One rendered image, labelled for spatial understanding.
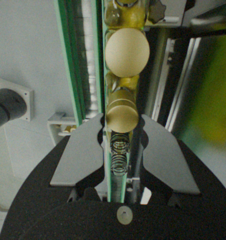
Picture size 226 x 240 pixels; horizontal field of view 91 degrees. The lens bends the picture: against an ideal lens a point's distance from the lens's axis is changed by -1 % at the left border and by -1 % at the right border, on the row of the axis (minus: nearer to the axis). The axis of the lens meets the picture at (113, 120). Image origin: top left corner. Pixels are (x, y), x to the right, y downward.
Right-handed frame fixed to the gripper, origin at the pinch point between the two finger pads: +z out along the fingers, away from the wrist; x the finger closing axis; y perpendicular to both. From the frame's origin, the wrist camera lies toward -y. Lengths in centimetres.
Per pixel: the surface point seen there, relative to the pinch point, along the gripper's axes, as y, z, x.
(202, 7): -13.4, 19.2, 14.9
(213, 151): 5.3, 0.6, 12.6
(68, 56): -4.5, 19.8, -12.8
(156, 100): 12.4, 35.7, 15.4
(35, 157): 60, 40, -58
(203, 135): 4.9, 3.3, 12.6
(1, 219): 425, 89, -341
